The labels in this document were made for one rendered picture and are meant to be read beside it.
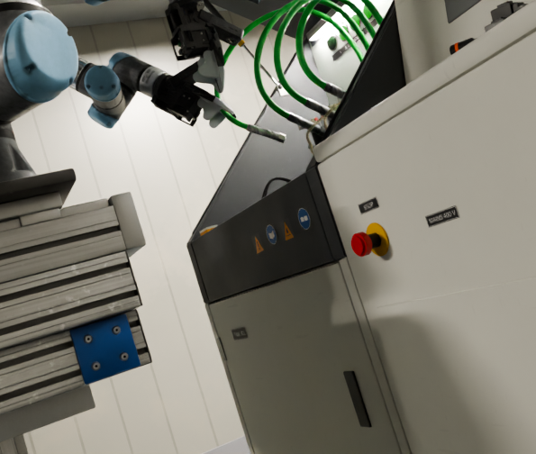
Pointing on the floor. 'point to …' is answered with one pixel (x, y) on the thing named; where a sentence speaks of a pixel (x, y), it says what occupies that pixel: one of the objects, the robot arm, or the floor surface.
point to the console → (469, 240)
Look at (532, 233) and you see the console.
